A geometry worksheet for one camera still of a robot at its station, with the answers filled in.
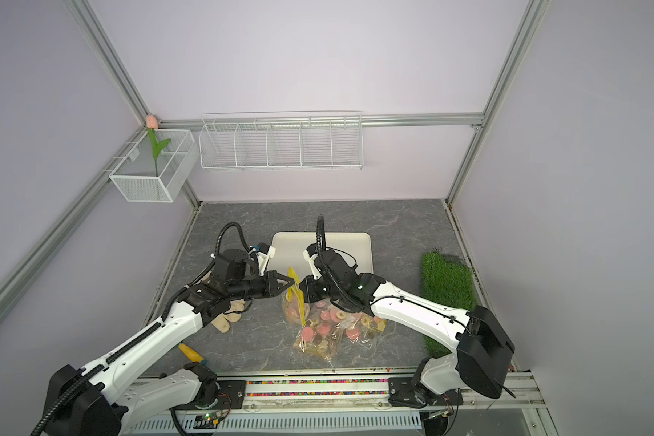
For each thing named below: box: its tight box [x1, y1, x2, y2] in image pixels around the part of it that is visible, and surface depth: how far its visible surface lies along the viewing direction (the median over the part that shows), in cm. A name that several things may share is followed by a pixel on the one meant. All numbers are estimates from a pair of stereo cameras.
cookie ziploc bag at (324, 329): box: [292, 298, 347, 361], surface depth 82 cm
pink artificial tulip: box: [146, 114, 172, 178], surface depth 92 cm
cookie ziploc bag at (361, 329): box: [345, 312, 388, 350], surface depth 84 cm
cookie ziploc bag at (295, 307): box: [283, 266, 311, 328], surface depth 78 cm
